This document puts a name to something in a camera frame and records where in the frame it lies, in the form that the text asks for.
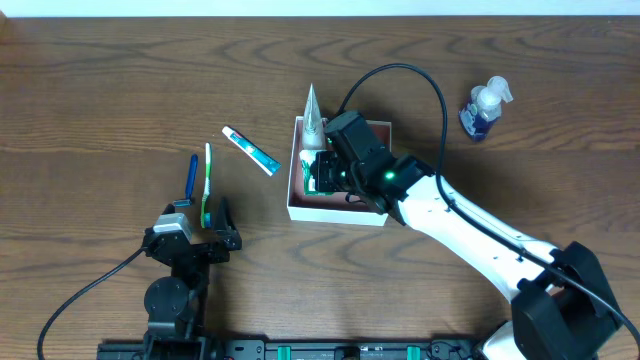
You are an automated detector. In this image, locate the green white sachet pack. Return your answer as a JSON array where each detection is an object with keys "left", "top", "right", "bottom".
[{"left": 299, "top": 149, "right": 320, "bottom": 196}]

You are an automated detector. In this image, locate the white Pantene tube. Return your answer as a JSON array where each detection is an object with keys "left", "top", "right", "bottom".
[{"left": 301, "top": 85, "right": 326, "bottom": 150}]

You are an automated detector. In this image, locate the small green toothpaste tube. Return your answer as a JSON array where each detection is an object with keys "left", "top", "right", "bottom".
[{"left": 222, "top": 126, "right": 281, "bottom": 176}]

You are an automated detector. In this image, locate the blue foam soap pump bottle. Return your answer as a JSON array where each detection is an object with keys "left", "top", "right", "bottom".
[{"left": 459, "top": 76, "right": 513, "bottom": 142}]

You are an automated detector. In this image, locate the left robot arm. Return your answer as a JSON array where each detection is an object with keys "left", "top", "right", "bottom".
[{"left": 142, "top": 198, "right": 242, "bottom": 359}]

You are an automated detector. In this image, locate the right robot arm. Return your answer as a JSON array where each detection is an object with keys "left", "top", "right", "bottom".
[{"left": 309, "top": 147, "right": 637, "bottom": 359}]

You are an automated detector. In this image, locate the green white toothbrush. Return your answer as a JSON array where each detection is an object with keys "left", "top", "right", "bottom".
[{"left": 200, "top": 143, "right": 212, "bottom": 229}]

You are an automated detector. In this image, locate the blue disposable razor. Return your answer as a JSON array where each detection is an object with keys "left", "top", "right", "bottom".
[{"left": 173, "top": 154, "right": 199, "bottom": 207}]

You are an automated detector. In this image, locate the white cardboard box pink interior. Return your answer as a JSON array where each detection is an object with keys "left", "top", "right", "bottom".
[{"left": 286, "top": 116, "right": 388, "bottom": 227}]

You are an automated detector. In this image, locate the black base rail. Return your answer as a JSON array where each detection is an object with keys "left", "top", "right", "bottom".
[{"left": 96, "top": 339, "right": 479, "bottom": 360}]

